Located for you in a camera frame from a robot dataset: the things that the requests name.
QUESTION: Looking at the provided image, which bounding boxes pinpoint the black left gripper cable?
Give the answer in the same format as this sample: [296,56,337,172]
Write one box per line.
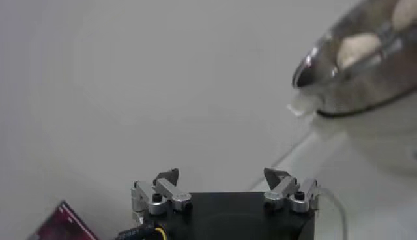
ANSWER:
[113,223,167,240]

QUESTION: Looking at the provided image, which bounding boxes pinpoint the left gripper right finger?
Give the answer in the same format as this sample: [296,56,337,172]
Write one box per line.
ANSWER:
[263,167,322,218]

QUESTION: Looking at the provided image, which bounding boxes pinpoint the perforated steel steamer basket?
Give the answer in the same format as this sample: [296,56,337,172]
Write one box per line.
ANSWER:
[286,0,417,119]

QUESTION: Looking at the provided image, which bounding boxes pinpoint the glass lid with white handle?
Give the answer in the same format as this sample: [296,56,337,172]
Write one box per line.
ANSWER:
[317,187,349,240]

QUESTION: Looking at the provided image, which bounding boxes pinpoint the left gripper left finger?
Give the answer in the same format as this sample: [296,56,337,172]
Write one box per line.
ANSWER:
[130,168,193,226]

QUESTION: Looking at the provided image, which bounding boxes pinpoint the white electric cooking pot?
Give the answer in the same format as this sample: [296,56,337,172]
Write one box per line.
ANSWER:
[311,87,417,177]

